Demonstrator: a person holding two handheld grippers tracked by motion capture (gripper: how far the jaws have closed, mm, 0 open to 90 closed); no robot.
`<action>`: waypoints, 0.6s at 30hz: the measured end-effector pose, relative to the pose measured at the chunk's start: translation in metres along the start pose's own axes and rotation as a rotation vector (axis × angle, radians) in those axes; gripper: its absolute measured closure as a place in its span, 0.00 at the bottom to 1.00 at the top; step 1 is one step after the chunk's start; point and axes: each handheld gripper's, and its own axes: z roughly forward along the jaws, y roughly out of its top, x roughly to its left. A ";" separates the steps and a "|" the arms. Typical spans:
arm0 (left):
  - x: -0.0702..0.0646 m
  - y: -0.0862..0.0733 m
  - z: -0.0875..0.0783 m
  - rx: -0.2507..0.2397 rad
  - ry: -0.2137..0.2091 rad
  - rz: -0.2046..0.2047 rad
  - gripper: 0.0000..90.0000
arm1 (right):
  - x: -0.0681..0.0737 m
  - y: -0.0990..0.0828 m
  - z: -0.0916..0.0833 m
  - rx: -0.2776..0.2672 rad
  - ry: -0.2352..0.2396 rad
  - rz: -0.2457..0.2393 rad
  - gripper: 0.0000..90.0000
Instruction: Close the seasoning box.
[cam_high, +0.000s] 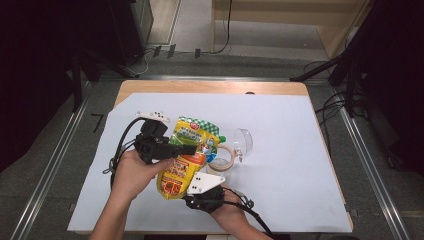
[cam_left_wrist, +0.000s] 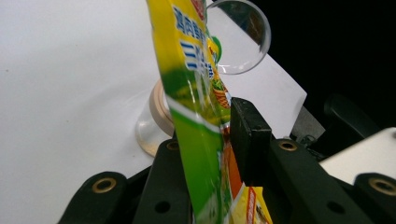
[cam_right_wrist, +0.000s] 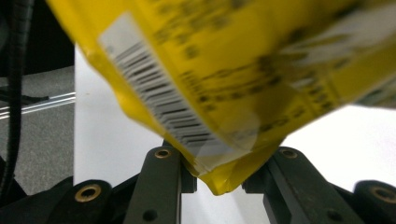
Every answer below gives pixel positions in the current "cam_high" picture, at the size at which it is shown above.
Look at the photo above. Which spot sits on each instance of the dark curtain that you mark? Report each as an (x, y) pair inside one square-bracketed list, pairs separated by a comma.
[(33, 66), (400, 83)]

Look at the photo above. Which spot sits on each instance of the clear jar with beige rim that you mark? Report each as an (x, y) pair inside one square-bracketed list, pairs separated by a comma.
[(243, 141)]

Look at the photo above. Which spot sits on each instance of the metal floor rail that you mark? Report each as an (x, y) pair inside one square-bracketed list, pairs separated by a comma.
[(50, 170), (373, 166)]

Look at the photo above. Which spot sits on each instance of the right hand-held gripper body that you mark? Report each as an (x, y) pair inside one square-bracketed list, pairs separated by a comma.
[(205, 196)]

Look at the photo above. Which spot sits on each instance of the white paper table sheet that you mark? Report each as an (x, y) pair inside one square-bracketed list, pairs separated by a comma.
[(283, 193)]

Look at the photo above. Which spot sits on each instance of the yellow green refill pouch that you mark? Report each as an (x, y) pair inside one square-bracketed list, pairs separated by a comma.
[(190, 133)]

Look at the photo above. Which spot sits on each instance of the person's right hand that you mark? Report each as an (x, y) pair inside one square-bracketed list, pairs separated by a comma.
[(231, 213)]

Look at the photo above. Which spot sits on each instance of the person's left hand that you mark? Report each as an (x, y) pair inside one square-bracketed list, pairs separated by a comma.
[(133, 176)]

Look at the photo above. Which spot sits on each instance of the black metal stand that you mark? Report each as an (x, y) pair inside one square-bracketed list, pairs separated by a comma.
[(76, 83), (350, 86)]

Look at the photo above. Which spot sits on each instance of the black table grommet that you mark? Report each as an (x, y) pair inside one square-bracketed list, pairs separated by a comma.
[(249, 93)]

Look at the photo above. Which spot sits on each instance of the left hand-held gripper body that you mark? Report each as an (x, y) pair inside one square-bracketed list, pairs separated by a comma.
[(153, 146)]

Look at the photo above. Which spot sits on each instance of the light wooden shelf unit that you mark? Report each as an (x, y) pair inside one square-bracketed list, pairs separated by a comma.
[(333, 36)]

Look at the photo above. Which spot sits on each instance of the black cabinet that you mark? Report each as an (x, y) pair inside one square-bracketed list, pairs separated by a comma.
[(133, 26)]

